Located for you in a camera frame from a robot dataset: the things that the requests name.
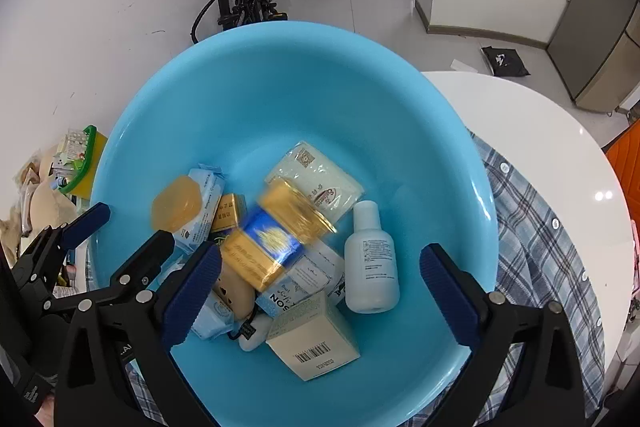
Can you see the black plastic bag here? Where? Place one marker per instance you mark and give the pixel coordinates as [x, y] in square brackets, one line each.
[505, 61]

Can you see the yellow bin with green rim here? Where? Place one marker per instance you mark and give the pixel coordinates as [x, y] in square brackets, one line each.
[85, 167]

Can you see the pile of assorted clutter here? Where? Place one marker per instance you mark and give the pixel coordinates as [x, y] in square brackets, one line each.
[35, 197]

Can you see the light blue wipes pack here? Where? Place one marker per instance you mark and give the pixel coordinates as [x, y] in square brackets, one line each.
[215, 317]
[202, 192]

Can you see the grey-blue cardboard box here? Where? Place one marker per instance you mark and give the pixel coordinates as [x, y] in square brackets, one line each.
[315, 274]

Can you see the blue plastic basin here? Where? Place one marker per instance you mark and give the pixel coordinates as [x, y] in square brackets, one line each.
[300, 97]

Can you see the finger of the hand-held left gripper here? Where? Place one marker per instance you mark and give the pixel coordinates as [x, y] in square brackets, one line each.
[150, 257]
[87, 224]

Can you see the orange chair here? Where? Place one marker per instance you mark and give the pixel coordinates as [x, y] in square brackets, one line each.
[625, 157]

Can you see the blue plaid shirt cloth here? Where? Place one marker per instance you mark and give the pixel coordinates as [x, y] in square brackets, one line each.
[530, 232]

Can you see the cream cardboard box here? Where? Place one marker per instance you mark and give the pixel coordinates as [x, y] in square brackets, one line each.
[315, 337]

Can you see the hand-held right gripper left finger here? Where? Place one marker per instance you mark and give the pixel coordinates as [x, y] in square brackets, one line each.
[192, 292]

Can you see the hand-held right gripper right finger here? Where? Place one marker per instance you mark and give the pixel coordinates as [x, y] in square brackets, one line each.
[450, 292]

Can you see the beige refrigerator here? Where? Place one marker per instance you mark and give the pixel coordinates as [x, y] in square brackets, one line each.
[595, 32]

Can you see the white lotion bottle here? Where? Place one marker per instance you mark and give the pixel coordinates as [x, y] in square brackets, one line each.
[372, 267]

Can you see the white paper scrap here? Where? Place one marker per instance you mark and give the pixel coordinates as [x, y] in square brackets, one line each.
[465, 65]

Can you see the gold and blue foil packet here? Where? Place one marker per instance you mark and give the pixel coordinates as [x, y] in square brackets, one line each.
[270, 242]

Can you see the white tissue pack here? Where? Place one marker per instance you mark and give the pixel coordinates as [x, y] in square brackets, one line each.
[320, 177]

